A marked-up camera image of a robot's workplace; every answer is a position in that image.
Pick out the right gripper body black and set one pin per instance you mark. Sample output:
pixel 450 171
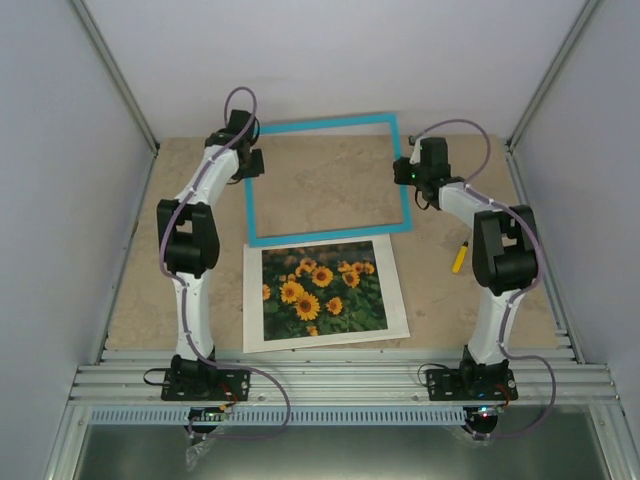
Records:
pixel 402 178

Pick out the yellow handled screwdriver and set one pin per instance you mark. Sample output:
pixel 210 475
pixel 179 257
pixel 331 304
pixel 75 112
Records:
pixel 460 257

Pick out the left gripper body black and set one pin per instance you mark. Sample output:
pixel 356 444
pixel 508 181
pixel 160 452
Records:
pixel 251 168

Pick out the sunflower photo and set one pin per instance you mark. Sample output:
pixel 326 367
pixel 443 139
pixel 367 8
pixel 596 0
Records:
pixel 321 290

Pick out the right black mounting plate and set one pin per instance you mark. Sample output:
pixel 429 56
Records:
pixel 449 385

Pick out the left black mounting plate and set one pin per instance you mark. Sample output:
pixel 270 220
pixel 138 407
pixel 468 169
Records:
pixel 225 386

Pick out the teal wooden picture frame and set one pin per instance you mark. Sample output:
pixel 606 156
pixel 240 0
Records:
pixel 406 225

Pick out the black mounting plate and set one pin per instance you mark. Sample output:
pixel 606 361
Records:
pixel 449 385
pixel 225 386

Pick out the white mat board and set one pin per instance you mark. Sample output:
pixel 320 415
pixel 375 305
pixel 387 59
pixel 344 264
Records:
pixel 253 340

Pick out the aluminium corner post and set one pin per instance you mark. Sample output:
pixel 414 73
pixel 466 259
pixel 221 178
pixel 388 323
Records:
pixel 107 59
pixel 567 47

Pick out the left aluminium corner post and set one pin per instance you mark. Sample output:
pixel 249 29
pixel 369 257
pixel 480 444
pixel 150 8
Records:
pixel 107 59

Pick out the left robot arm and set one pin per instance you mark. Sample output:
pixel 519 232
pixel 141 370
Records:
pixel 189 245

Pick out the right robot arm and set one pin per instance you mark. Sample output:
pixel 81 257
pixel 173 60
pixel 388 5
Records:
pixel 504 263

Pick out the right aluminium corner post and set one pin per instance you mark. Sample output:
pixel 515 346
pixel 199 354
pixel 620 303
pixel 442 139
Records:
pixel 567 47

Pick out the slotted cable duct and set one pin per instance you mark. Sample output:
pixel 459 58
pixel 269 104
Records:
pixel 276 416

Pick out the aluminium rail base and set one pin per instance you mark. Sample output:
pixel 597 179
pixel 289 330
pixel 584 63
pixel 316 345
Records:
pixel 341 377

